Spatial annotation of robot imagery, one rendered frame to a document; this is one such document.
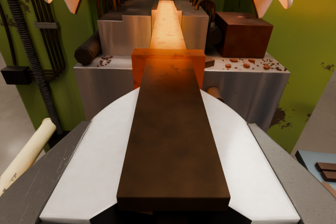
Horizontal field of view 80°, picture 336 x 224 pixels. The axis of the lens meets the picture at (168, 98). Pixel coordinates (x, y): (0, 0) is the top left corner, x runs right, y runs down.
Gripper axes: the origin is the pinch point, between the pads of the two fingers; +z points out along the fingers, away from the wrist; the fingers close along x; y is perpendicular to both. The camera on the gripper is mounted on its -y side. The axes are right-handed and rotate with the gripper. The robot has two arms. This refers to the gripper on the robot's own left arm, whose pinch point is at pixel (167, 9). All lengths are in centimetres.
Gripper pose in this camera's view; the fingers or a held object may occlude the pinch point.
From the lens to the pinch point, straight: 18.6
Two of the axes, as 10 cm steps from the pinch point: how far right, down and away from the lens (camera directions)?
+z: -0.3, 4.6, 8.9
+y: 0.0, 8.9, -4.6
